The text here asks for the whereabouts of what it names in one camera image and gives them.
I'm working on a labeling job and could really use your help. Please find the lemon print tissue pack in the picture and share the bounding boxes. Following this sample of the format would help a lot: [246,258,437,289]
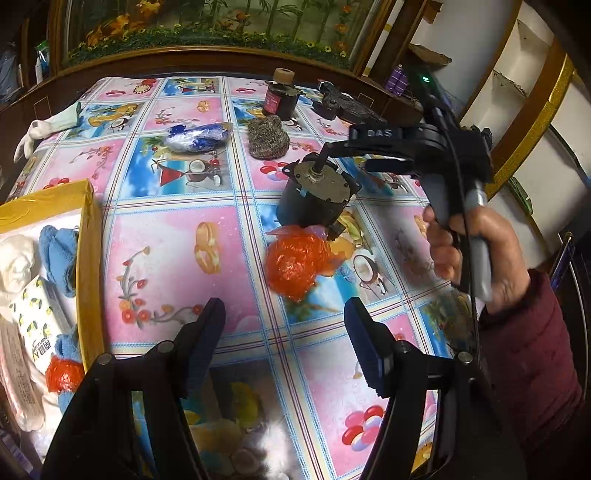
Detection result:
[9,275,70,374]

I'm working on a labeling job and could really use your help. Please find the blue phone on holder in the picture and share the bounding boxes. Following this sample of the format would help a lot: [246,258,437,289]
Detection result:
[549,231,574,291]

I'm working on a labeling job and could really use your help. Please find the black electric motor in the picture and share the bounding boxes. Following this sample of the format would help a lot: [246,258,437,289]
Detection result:
[276,141,362,240]

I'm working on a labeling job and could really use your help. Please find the purple spray cans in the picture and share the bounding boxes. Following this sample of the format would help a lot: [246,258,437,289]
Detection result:
[385,64,409,97]

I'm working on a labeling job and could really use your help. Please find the maroon jacket right forearm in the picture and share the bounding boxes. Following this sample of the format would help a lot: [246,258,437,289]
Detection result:
[480,270,583,445]

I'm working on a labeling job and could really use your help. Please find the person's right hand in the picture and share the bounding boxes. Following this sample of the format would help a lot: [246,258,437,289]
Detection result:
[421,204,532,316]

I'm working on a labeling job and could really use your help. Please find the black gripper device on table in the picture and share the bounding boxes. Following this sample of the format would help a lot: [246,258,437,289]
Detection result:
[312,80,387,125]

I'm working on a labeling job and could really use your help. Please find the blue cloth with red bag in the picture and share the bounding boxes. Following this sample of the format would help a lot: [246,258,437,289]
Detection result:
[45,330,85,413]

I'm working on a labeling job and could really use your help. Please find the white rubber glove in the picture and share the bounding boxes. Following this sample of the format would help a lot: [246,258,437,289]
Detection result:
[13,101,81,163]

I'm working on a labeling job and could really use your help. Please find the pink tissue pack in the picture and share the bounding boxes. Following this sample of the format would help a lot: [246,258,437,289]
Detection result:
[1,318,44,432]

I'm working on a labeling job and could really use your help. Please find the red plastic bag bundle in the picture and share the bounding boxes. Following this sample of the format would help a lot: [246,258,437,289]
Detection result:
[264,225,346,302]

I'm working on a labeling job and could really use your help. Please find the blue knitted cloth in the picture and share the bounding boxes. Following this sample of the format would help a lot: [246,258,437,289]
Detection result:
[39,225,78,298]

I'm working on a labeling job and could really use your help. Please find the blue white plastic bag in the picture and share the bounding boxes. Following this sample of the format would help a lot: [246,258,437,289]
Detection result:
[163,122,233,153]

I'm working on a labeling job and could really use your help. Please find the floral patterned tablecloth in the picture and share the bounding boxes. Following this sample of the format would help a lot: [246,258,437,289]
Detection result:
[11,76,467,479]

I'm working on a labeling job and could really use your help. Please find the dark jar with cork lid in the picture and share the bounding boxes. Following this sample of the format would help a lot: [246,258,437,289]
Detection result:
[263,68,301,122]

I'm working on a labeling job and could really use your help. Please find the flower garden wall picture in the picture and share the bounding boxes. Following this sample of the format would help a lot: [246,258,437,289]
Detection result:
[64,0,379,69]

